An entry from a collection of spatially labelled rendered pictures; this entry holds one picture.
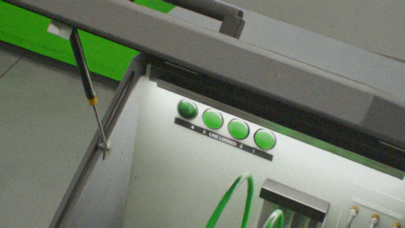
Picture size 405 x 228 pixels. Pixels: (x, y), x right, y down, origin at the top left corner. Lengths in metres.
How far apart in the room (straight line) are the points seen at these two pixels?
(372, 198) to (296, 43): 0.40
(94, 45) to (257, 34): 2.58
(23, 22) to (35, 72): 0.29
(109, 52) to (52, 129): 0.57
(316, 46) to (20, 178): 2.15
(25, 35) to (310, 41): 2.89
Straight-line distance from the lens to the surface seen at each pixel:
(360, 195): 1.62
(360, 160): 1.55
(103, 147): 1.62
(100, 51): 4.28
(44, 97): 4.25
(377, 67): 1.77
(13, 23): 4.51
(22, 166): 3.74
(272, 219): 1.42
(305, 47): 1.76
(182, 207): 1.81
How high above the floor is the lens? 2.25
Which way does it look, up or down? 32 degrees down
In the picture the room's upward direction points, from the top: 11 degrees clockwise
